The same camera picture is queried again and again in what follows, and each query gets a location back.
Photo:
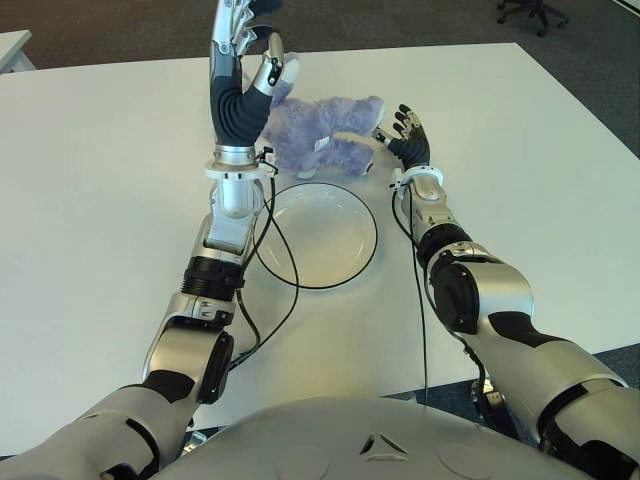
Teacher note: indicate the white plate black rim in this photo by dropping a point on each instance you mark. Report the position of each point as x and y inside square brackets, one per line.
[325, 240]

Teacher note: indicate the black office chair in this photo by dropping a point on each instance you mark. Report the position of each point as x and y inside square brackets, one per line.
[535, 12]

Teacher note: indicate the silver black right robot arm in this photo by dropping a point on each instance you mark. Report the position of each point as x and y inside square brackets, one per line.
[500, 295]

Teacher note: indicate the silver table leg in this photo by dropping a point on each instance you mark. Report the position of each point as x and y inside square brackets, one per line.
[195, 438]

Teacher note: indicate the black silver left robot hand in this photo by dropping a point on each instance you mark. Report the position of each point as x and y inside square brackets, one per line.
[235, 110]

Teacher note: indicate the grey robot torso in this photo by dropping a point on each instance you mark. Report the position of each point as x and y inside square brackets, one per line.
[350, 435]

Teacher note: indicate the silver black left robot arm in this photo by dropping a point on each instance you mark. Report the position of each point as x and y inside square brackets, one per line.
[190, 345]

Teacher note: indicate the white desk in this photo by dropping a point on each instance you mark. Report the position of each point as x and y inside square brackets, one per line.
[15, 52]

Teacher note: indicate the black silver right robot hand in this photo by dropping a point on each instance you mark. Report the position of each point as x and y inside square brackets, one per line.
[415, 150]

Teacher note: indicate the purple plush bunny doll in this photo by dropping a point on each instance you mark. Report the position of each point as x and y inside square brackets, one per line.
[320, 125]

